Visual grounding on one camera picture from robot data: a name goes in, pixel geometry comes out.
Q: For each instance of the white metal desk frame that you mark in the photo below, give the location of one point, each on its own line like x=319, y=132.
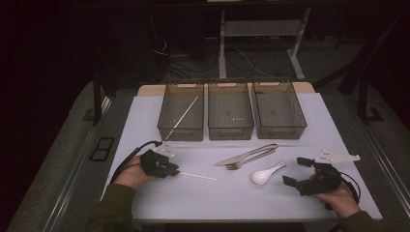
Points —
x=222, y=48

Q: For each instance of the smoky clear plastic bin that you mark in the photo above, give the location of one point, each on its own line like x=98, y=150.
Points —
x=277, y=109
x=229, y=111
x=190, y=125

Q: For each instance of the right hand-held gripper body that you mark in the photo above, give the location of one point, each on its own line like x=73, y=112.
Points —
x=325, y=182

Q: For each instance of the person's right hand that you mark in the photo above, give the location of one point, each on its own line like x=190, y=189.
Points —
x=343, y=203

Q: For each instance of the black metal stand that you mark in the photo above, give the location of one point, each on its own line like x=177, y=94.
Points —
x=362, y=100
x=96, y=100

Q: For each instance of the white chopstick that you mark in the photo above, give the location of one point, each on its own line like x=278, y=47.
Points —
x=182, y=117
x=199, y=176

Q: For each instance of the white ceramic spoon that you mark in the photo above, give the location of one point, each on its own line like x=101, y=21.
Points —
x=261, y=177

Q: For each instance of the metal fork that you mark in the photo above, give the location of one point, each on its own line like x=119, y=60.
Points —
x=233, y=166

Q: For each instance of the person's left hand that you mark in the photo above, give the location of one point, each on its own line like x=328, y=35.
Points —
x=130, y=174

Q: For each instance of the white table mat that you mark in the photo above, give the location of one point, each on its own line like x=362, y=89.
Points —
x=238, y=199

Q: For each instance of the metal table knife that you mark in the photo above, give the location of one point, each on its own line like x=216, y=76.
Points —
x=230, y=160

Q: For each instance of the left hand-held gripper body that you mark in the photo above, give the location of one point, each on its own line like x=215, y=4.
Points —
x=154, y=164

